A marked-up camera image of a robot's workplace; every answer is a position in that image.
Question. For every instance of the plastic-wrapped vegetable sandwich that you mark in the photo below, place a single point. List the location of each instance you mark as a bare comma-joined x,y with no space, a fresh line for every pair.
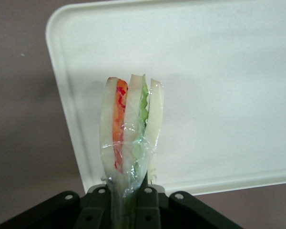
133,133

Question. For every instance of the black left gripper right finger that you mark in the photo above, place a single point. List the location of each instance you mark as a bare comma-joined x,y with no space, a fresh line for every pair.
152,210

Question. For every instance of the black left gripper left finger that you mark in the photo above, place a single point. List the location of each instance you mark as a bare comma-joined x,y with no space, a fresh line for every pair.
93,210

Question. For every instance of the white plastic tray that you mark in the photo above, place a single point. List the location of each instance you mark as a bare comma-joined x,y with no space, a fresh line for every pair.
217,95

